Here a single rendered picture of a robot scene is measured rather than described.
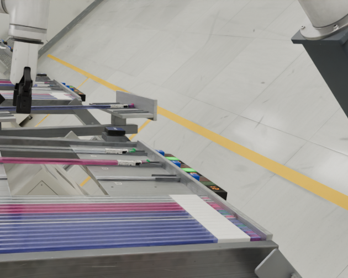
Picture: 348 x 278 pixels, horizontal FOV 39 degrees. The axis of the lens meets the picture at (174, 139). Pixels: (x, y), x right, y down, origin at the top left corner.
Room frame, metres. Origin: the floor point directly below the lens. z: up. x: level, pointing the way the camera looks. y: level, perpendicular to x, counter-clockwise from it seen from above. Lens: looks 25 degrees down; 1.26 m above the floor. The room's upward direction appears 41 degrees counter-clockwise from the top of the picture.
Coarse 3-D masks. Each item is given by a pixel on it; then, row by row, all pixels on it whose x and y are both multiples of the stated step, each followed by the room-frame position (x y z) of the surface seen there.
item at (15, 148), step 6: (0, 150) 1.14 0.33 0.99; (6, 150) 1.15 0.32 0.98; (12, 150) 1.15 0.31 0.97; (18, 150) 1.15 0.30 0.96; (24, 150) 1.15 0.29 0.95; (30, 150) 1.15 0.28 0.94; (36, 150) 1.15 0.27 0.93; (42, 150) 1.15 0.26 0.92; (48, 150) 1.16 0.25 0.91; (54, 150) 1.16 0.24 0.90; (60, 150) 1.16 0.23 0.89; (66, 150) 1.16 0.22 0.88; (72, 150) 1.16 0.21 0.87; (78, 150) 1.16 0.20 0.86; (84, 150) 1.16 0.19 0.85; (90, 150) 1.17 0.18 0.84; (96, 150) 1.17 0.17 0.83; (102, 150) 1.17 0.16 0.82; (132, 150) 1.18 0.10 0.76
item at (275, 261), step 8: (272, 256) 0.55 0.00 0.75; (280, 256) 0.55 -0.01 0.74; (264, 264) 0.54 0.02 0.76; (272, 264) 0.55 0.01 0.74; (280, 264) 0.55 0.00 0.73; (288, 264) 0.55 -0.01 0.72; (256, 272) 0.54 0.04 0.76; (264, 272) 0.54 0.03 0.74; (272, 272) 0.54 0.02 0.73; (280, 272) 0.55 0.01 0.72; (288, 272) 0.55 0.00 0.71; (296, 272) 0.55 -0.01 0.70
